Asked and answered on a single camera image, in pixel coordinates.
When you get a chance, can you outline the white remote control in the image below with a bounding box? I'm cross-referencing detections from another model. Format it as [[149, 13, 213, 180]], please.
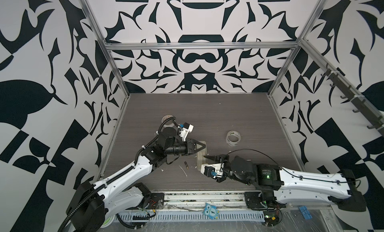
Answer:
[[197, 141, 208, 172]]

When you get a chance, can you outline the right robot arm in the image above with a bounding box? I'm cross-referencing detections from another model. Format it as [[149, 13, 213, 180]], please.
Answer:
[[201, 155, 367, 212]]

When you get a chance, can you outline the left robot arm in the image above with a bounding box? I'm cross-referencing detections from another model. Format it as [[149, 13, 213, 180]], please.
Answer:
[[58, 123, 206, 232]]

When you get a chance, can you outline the white masking tape roll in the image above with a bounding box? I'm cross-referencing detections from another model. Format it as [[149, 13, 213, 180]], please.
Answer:
[[161, 114, 174, 125]]

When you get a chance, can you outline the clear tape roll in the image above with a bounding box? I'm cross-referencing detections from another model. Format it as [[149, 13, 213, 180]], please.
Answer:
[[226, 131, 242, 147]]

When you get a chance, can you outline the small electronics board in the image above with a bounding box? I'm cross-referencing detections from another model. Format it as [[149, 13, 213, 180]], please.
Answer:
[[263, 210, 283, 228]]

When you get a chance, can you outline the blue tape piece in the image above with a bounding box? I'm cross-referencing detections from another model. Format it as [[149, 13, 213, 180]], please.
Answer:
[[299, 206, 313, 220]]

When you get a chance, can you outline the green push button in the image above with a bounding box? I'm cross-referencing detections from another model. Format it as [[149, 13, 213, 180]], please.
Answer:
[[101, 217, 115, 229]]

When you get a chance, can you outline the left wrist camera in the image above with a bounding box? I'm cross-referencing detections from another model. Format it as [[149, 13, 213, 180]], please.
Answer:
[[179, 123, 194, 142]]

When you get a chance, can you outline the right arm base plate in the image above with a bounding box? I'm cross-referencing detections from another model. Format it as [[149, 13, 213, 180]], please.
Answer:
[[244, 191, 284, 211]]

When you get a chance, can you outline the black corrugated cable conduit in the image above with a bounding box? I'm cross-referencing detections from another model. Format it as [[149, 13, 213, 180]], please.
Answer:
[[56, 116, 184, 232]]

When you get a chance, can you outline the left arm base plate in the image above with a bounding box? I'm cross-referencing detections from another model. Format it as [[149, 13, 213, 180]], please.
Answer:
[[140, 193, 165, 210]]

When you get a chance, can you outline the white slotted cable duct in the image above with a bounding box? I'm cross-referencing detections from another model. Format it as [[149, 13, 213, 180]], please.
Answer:
[[119, 211, 265, 223]]

